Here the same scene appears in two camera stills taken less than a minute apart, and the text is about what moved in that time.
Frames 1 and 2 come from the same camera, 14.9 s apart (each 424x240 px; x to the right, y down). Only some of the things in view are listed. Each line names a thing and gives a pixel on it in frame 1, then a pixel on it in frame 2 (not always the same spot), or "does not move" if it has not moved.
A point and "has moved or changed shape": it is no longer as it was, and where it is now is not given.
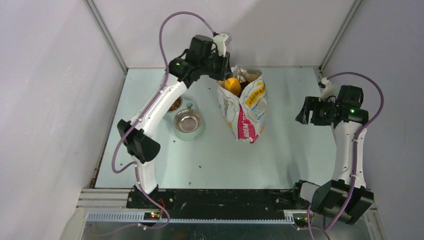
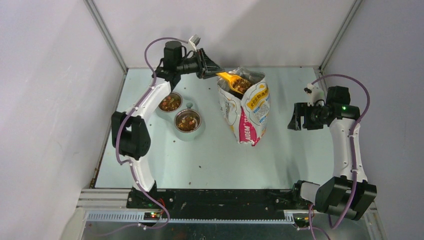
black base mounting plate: x=214 y=199 does not move
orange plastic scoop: x=233 y=85 has moved or changed shape
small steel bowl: x=176 y=105 does not move
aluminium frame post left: x=111 y=42 does not move
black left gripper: x=225 y=71 → x=206 y=68
